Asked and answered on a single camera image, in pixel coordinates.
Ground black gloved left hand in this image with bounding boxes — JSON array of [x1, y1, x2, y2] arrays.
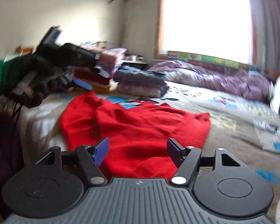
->
[[8, 46, 71, 108]]

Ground grey curtain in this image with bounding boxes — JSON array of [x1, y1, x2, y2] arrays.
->
[[249, 0, 280, 78]]

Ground colourful alphabet headboard panel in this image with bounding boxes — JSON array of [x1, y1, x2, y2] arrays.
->
[[167, 51, 250, 72]]

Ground window with wooden frame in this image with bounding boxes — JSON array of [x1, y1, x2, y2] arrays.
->
[[157, 0, 253, 64]]

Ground red knit sweater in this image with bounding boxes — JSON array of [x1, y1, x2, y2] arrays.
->
[[60, 93, 211, 179]]

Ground purple crumpled duvet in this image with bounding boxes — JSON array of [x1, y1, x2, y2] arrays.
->
[[149, 60, 270, 102]]

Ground folded denim clothes stack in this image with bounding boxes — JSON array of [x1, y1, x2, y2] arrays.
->
[[113, 65, 169, 98]]

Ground tall stack folded clothes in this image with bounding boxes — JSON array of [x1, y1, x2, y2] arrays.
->
[[73, 45, 127, 93]]

